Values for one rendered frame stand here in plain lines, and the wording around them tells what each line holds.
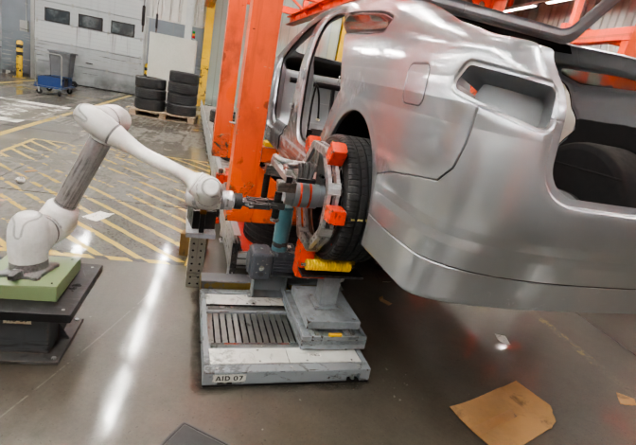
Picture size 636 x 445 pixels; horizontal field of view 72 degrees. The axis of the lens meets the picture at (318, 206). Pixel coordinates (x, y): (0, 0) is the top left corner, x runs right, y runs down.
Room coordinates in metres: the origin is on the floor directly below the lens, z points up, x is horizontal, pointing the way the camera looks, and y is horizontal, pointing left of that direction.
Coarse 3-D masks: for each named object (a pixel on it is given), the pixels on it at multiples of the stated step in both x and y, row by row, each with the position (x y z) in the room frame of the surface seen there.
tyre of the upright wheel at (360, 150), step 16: (352, 144) 2.12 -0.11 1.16; (368, 144) 2.19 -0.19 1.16; (352, 160) 2.02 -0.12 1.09; (368, 160) 2.06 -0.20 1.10; (352, 176) 1.97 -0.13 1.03; (368, 176) 2.00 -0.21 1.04; (352, 192) 1.94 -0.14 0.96; (368, 192) 1.97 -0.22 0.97; (352, 208) 1.92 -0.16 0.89; (368, 208) 1.95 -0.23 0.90; (352, 224) 1.92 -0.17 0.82; (336, 240) 1.96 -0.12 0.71; (352, 240) 1.95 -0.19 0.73; (320, 256) 2.13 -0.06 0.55; (336, 256) 2.02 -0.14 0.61; (352, 256) 2.03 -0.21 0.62; (368, 256) 2.05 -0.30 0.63
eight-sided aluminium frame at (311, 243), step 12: (312, 144) 2.29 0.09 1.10; (324, 144) 2.26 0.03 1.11; (312, 156) 2.41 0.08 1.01; (324, 156) 2.08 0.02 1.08; (336, 168) 2.03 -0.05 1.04; (336, 180) 1.99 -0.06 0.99; (336, 192) 1.95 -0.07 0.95; (324, 204) 1.96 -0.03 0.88; (336, 204) 1.96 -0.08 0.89; (300, 216) 2.35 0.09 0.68; (300, 228) 2.29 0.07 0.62; (324, 228) 1.94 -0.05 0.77; (300, 240) 2.22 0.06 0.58; (312, 240) 2.02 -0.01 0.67; (324, 240) 2.01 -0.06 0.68
